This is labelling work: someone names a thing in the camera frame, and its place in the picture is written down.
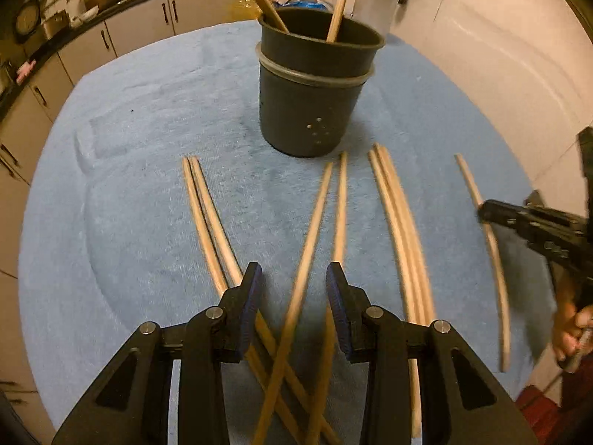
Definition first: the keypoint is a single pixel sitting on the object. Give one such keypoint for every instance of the beige kitchen base cabinets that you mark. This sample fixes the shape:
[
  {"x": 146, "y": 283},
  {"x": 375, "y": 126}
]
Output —
[{"x": 139, "y": 23}]

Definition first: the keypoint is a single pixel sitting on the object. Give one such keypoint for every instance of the red stool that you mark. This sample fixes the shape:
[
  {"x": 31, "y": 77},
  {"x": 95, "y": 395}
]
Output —
[{"x": 551, "y": 417}]

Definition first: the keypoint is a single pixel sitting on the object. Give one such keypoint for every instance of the blue towel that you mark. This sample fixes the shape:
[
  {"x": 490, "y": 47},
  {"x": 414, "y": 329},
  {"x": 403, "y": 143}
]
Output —
[{"x": 139, "y": 194}]

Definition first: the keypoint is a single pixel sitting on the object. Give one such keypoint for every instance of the blue lidded container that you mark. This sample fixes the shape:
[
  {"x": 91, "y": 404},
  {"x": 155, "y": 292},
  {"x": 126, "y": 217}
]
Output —
[{"x": 308, "y": 2}]

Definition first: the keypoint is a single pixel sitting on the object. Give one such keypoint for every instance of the black chopstick holder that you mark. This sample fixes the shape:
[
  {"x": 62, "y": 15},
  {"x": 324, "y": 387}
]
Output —
[{"x": 301, "y": 102}]

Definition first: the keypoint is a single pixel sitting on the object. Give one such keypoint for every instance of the yellow plastic bag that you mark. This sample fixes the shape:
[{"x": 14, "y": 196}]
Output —
[{"x": 243, "y": 9}]

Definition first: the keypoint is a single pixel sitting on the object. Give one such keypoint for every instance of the bundle of wooden chopsticks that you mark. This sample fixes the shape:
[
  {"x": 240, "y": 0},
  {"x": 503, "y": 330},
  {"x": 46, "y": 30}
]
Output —
[{"x": 60, "y": 39}]

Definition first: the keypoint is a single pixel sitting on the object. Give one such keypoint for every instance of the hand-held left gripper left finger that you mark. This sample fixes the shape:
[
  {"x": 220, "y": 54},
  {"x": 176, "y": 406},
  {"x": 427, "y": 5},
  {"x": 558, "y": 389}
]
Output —
[{"x": 248, "y": 310}]

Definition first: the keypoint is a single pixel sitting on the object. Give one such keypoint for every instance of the person's right hand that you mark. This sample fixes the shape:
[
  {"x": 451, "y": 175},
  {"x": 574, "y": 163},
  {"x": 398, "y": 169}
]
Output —
[{"x": 567, "y": 329}]

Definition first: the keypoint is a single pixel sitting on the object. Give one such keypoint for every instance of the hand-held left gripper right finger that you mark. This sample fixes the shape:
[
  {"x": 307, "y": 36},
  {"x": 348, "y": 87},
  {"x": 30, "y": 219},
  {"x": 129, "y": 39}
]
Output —
[{"x": 338, "y": 315}]

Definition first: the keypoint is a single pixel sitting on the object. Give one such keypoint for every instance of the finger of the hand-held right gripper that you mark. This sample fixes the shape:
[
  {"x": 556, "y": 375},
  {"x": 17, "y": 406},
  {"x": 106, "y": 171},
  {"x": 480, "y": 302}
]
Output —
[
  {"x": 546, "y": 236},
  {"x": 587, "y": 153}
]

